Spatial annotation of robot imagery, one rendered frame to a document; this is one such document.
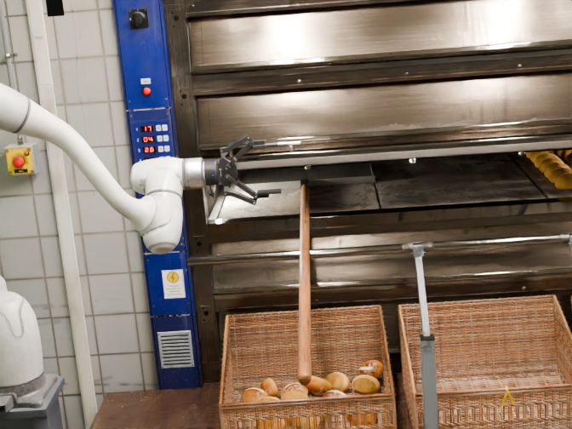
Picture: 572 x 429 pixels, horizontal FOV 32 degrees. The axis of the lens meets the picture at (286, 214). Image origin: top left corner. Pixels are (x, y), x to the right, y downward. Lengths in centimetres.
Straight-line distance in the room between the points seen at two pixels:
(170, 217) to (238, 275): 81
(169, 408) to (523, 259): 133
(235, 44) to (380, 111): 53
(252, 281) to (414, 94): 86
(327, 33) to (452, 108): 49
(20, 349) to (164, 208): 53
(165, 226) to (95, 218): 83
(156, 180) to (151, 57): 66
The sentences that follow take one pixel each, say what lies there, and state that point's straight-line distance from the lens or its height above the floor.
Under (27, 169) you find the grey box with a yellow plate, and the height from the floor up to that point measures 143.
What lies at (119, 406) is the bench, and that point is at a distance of 359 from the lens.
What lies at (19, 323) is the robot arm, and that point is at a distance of 263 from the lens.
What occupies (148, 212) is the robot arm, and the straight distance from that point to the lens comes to 272.
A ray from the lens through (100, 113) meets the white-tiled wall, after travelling 344.
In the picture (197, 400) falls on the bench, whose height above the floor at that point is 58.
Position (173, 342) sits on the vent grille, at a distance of 359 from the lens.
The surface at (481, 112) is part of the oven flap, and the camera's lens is 339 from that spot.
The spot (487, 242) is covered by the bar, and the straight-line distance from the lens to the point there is 311.
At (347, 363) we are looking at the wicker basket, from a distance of 353.
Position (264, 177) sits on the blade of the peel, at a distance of 408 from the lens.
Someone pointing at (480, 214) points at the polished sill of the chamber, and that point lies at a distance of 347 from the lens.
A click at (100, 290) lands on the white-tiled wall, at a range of 360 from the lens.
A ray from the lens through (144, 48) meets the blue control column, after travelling 335.
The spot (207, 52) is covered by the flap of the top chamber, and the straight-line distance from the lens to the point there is 334.
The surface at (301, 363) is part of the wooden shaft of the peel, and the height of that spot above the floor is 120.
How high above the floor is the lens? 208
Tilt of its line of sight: 15 degrees down
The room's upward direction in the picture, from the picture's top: 4 degrees counter-clockwise
